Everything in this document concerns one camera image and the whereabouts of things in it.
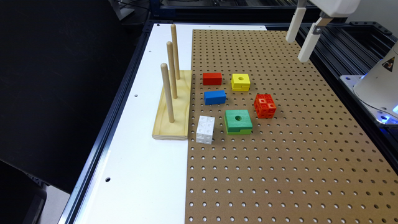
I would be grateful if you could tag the rear wooden dowel peg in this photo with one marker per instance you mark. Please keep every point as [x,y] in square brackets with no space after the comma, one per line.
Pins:
[175,50]

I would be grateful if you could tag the green block with hole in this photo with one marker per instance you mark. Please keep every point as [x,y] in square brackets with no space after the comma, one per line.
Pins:
[237,122]

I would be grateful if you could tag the red rectangular block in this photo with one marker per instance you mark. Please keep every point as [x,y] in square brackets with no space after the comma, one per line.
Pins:
[212,78]

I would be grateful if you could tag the brown perforated pegboard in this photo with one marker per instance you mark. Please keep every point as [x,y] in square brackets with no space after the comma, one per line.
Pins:
[311,163]

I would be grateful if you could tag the narrow blue block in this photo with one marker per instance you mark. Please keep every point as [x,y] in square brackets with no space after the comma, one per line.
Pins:
[214,97]

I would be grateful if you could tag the wooden peg stand base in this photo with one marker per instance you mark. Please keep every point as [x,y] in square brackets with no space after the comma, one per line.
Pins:
[178,130]

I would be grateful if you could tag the middle wooden dowel peg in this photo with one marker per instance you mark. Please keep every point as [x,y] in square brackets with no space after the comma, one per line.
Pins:
[173,83]

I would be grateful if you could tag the white studded cube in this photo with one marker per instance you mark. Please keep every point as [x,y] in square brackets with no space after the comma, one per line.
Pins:
[204,133]

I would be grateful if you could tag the yellow block with hole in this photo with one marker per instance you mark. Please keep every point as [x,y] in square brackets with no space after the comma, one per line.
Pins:
[240,82]

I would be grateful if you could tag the black aluminium table frame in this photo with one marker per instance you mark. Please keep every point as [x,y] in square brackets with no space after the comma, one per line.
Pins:
[130,177]

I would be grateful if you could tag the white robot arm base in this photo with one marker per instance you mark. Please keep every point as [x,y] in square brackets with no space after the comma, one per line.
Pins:
[377,90]

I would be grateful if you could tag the orange studded cube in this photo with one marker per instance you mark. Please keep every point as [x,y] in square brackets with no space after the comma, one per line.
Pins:
[264,106]

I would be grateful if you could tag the wooden dowel peg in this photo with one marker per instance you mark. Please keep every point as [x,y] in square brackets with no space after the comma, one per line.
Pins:
[175,50]
[167,91]
[173,83]

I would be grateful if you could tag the front wooden dowel peg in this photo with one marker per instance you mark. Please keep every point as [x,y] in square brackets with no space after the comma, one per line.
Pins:
[167,91]

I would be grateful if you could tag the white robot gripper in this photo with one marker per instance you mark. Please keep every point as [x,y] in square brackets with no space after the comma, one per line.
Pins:
[333,8]

